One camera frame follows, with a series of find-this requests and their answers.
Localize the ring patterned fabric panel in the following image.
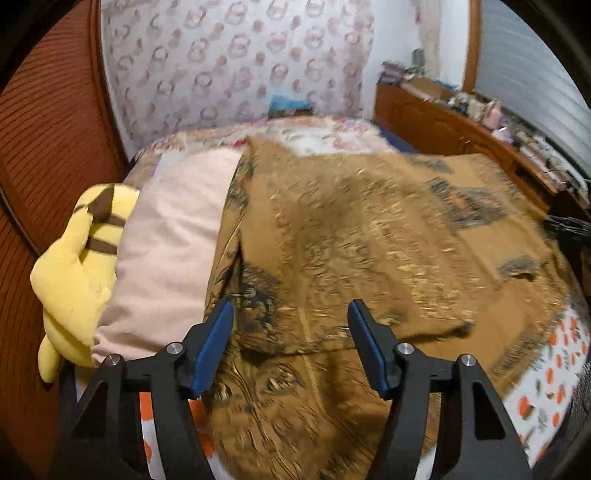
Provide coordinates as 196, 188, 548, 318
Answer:
99, 0, 375, 144

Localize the wooden window frame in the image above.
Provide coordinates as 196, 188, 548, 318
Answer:
463, 0, 484, 93

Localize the pale pink pillow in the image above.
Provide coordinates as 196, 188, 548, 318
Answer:
92, 148, 245, 367

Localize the orange dotted white sheet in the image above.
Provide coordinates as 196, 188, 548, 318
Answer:
139, 305, 591, 480

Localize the floral bedspread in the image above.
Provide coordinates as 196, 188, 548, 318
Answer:
131, 115, 398, 162

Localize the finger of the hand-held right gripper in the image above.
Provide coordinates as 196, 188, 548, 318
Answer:
544, 215, 591, 252

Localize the wooden dresser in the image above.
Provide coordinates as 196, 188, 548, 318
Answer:
374, 82, 561, 208

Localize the wooden louvered wardrobe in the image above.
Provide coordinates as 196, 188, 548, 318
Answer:
0, 0, 130, 480

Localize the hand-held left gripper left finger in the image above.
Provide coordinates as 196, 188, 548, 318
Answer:
48, 299, 235, 480

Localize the navy blue bed sheet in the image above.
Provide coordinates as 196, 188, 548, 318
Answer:
374, 124, 422, 155

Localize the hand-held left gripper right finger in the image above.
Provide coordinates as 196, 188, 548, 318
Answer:
347, 299, 536, 480

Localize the grey window shutter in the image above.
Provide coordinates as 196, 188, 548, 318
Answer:
475, 0, 585, 172

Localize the brown patterned blanket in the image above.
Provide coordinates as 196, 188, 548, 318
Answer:
203, 136, 573, 480

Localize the pile of small dresser items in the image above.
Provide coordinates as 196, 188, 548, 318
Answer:
381, 48, 587, 190

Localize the box with blue top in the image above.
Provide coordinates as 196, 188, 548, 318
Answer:
268, 95, 312, 120

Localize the yellow plush toy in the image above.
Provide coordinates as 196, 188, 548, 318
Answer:
30, 183, 141, 384

